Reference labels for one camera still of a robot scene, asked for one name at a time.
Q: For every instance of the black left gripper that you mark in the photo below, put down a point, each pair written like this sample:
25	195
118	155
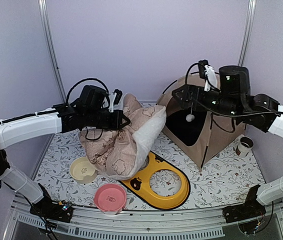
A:
116	125

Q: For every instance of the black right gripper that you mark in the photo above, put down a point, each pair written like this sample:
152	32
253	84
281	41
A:
183	103

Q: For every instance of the black tent pole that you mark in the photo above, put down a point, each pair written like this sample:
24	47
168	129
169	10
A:
207	142
192	73

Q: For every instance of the brown patterned pillow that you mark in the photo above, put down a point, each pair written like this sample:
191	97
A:
119	154

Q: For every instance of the beige fabric pet tent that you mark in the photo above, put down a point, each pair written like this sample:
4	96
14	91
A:
191	137

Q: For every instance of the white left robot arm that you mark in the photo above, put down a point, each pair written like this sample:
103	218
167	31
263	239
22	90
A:
61	118

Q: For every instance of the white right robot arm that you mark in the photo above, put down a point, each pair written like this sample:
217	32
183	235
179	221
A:
266	112

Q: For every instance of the cream pet bowl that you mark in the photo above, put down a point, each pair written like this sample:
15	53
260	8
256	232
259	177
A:
82	171

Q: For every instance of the pink pet bowl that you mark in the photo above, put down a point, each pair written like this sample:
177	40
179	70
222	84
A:
110	198

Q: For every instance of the white pompom toy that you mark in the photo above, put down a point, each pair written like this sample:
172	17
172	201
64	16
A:
190	117

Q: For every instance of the yellow double bowl holder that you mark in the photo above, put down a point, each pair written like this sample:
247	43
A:
160	184

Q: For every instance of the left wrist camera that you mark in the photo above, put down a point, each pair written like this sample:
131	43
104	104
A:
115	100

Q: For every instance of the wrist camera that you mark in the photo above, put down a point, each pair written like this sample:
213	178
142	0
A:
115	100
207	73

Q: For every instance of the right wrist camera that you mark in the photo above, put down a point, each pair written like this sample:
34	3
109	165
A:
207	73

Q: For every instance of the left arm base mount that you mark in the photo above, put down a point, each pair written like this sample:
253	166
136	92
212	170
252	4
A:
50	209

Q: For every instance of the front aluminium rail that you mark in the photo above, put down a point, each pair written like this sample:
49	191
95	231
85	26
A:
197	219

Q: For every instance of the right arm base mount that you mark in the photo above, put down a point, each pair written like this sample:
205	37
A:
249	209

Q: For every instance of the left metal frame post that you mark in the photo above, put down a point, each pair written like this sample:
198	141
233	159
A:
50	47

